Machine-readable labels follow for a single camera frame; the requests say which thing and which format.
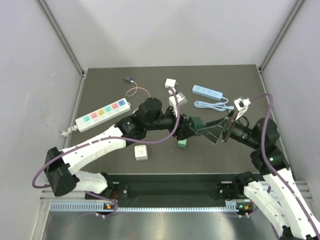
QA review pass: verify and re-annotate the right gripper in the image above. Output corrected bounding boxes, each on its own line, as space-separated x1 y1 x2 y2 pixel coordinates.
197 109 261 150

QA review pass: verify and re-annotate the dark green cube adapter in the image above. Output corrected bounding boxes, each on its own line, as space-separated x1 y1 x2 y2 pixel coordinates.
188 116 206 131

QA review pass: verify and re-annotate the light green usb charger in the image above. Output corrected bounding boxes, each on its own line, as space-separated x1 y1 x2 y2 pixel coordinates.
177 139 187 149

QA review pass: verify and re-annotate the white cube socket adapter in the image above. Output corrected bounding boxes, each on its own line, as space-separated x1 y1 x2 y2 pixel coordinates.
134 145 149 162

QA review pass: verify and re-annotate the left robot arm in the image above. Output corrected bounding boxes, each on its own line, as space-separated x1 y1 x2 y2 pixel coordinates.
43 97 196 199

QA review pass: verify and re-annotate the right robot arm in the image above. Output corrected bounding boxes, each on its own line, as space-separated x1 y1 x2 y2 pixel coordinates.
188 112 320 240

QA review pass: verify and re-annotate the grey small plug adapter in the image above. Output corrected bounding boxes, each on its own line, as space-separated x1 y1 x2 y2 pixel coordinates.
124 76 133 83

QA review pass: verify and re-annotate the white charger at back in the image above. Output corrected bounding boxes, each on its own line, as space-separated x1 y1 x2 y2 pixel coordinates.
164 78 177 89

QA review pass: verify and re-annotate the white multicolour power strip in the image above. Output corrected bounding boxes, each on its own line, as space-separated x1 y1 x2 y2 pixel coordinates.
60 98 131 137

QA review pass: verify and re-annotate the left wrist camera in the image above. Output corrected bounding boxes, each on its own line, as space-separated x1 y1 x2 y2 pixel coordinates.
168 90 188 117

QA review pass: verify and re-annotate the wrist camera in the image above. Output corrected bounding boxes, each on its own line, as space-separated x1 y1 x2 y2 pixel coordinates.
168 90 188 117
233 97 251 121

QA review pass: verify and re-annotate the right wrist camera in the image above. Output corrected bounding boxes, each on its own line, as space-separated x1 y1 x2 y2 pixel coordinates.
233 97 251 121

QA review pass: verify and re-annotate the pink usb cable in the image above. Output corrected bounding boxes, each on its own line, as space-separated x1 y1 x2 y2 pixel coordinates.
125 79 151 99

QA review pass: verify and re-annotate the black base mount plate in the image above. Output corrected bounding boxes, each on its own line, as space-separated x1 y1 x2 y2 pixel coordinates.
100 173 245 207

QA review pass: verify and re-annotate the slotted cable duct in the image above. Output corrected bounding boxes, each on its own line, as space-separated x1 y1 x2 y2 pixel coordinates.
50 201 254 213

